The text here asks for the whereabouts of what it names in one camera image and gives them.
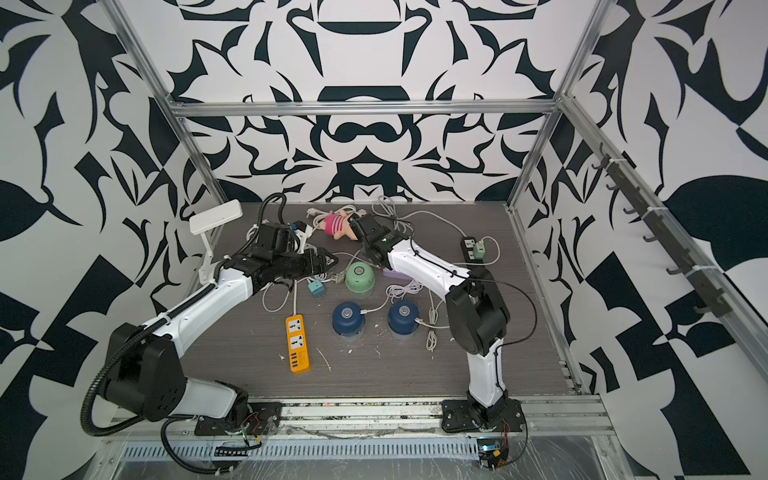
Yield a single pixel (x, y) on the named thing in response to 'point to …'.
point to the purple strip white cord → (385, 207)
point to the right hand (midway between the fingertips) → (381, 233)
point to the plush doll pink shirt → (334, 224)
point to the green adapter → (479, 250)
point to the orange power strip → (297, 344)
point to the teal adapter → (317, 289)
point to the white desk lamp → (206, 221)
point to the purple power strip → (396, 274)
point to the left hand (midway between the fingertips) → (326, 256)
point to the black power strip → (467, 245)
